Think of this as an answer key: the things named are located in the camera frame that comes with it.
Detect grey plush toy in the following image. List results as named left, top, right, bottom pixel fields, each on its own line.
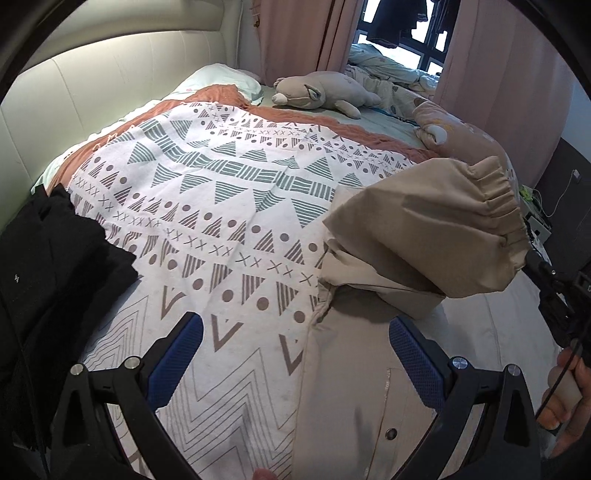
left=271, top=71, right=382, bottom=120

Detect white padded headboard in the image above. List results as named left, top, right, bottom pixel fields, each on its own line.
left=0, top=31, right=241, bottom=185

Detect light green bed sheet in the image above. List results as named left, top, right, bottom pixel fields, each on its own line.
left=259, top=85, right=426, bottom=148

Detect pink curtain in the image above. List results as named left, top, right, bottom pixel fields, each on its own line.
left=252, top=0, right=365, bottom=88
left=434, top=0, right=578, bottom=185

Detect white geometric patterned blanket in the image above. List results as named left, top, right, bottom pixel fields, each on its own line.
left=68, top=100, right=426, bottom=480

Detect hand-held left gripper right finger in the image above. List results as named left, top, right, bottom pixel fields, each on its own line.
left=389, top=315, right=541, bottom=480

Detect dark hanging clothes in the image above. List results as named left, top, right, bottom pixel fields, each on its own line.
left=369, top=0, right=462, bottom=44

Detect beige pants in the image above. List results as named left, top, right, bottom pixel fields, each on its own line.
left=242, top=156, right=529, bottom=480

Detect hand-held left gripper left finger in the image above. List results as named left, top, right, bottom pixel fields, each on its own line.
left=48, top=311, right=205, bottom=480

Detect black framed window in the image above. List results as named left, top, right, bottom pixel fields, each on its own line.
left=351, top=0, right=462, bottom=79

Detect pink plush bear pillow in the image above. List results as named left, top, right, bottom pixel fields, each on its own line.
left=413, top=99, right=522, bottom=185

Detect person's right hand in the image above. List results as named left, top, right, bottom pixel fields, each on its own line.
left=536, top=346, right=591, bottom=457

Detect white charger cable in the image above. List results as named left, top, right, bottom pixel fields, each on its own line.
left=545, top=170, right=583, bottom=217

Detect light green pillow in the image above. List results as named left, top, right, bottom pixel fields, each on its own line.
left=171, top=65, right=262, bottom=104

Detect pile of black clothes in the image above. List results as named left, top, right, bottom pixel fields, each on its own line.
left=0, top=184, right=139, bottom=453

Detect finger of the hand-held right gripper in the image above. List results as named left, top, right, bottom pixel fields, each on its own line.
left=524, top=249, right=557, bottom=280

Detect power strip with cables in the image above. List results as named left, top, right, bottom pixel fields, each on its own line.
left=519, top=185, right=552, bottom=245

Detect light blue crumpled comforter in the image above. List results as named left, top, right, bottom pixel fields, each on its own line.
left=346, top=44, right=439, bottom=100

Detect orange knitted blanket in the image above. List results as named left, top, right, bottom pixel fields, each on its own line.
left=60, top=85, right=439, bottom=160

